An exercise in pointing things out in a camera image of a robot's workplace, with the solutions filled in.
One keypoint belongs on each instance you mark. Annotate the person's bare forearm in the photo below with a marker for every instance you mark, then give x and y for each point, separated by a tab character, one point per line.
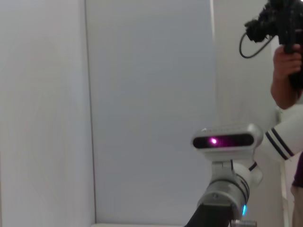
284	94

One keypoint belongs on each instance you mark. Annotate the black video camera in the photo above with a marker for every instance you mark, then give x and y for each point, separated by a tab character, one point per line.
279	19

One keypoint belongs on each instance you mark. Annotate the person's torso purple shirt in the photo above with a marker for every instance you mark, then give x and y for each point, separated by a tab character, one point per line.
298	189

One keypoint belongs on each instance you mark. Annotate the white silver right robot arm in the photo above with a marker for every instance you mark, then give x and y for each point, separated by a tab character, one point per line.
288	134

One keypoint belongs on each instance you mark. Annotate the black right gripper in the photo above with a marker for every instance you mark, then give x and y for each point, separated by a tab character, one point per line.
210	216

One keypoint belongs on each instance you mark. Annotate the person's hand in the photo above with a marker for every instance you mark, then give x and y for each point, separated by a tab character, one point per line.
282	63

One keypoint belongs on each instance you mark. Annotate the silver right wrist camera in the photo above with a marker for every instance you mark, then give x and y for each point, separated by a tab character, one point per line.
227	149

